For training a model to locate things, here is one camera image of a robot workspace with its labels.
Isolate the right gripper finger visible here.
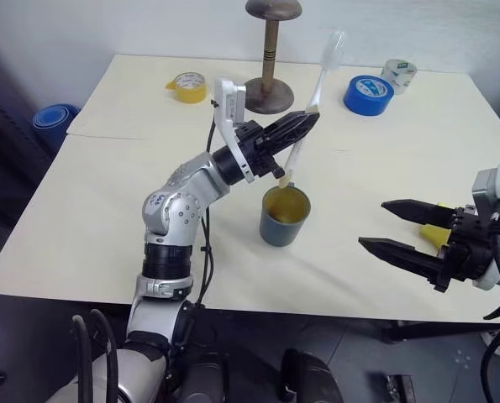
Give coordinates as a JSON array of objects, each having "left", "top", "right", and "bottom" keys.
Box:
[
  {"left": 381, "top": 199, "right": 456, "bottom": 230},
  {"left": 357, "top": 236, "right": 444, "bottom": 287}
]

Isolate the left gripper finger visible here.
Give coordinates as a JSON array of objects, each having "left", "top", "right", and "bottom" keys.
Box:
[
  {"left": 261, "top": 110, "right": 316, "bottom": 144},
  {"left": 270, "top": 113, "right": 321, "bottom": 158}
]

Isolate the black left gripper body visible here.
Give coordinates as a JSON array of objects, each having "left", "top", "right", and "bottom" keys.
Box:
[{"left": 234, "top": 120, "right": 287, "bottom": 180}]

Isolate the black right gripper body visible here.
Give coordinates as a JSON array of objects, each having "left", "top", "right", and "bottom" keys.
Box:
[{"left": 434, "top": 203, "right": 500, "bottom": 294}]

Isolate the translucent white toothbrush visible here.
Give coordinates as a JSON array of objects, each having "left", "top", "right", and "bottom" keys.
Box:
[{"left": 279, "top": 29, "right": 346, "bottom": 190}]

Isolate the dark wooden hat stand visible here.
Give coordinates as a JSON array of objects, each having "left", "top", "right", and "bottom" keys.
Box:
[{"left": 244, "top": 0, "right": 304, "bottom": 114}]

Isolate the grey mug with yellow inside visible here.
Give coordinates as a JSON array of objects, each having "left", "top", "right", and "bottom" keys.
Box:
[{"left": 259, "top": 186, "right": 313, "bottom": 248}]

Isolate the small yellow plastic piece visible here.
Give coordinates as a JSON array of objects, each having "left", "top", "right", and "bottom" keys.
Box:
[{"left": 419, "top": 224, "right": 450, "bottom": 248}]

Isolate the blue tape roll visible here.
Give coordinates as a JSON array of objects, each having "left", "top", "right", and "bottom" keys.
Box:
[{"left": 342, "top": 74, "right": 396, "bottom": 118}]

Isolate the yellow tape roll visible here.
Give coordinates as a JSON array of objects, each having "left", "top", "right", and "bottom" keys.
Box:
[{"left": 164, "top": 71, "right": 209, "bottom": 104}]

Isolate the dark rounded shape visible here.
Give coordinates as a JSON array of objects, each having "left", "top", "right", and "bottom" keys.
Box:
[{"left": 277, "top": 347, "right": 339, "bottom": 403}]

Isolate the rolled blue foam mat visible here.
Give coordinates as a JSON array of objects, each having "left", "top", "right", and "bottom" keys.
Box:
[{"left": 31, "top": 103, "right": 82, "bottom": 146}]

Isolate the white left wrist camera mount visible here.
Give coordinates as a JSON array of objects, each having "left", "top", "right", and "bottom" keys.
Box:
[{"left": 213, "top": 77, "right": 258, "bottom": 185}]

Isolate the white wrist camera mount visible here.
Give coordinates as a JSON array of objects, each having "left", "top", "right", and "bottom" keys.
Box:
[
  {"left": 213, "top": 77, "right": 258, "bottom": 185},
  {"left": 471, "top": 161, "right": 500, "bottom": 290}
]

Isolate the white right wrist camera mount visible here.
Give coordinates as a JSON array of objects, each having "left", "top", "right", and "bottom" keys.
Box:
[{"left": 471, "top": 161, "right": 500, "bottom": 290}]

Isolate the black table frame bar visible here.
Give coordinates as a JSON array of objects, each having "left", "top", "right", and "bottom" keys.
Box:
[{"left": 382, "top": 317, "right": 500, "bottom": 344}]

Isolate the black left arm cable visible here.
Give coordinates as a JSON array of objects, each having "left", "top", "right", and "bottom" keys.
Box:
[{"left": 194, "top": 98, "right": 218, "bottom": 311}]

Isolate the black body cable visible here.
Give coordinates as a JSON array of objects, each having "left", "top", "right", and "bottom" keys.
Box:
[
  {"left": 88, "top": 308, "right": 120, "bottom": 403},
  {"left": 71, "top": 313, "right": 95, "bottom": 403}
]

